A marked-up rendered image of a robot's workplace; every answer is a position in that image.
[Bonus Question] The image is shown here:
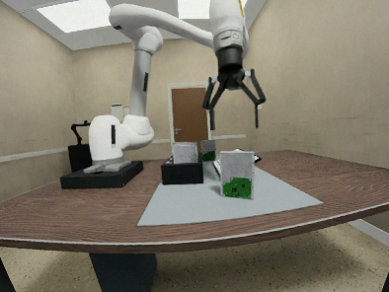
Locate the status display panel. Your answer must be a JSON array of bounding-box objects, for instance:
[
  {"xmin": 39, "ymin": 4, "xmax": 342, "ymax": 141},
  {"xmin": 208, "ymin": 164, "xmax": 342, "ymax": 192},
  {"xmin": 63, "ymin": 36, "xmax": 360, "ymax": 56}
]
[{"xmin": 212, "ymin": 149, "xmax": 262, "ymax": 176}]

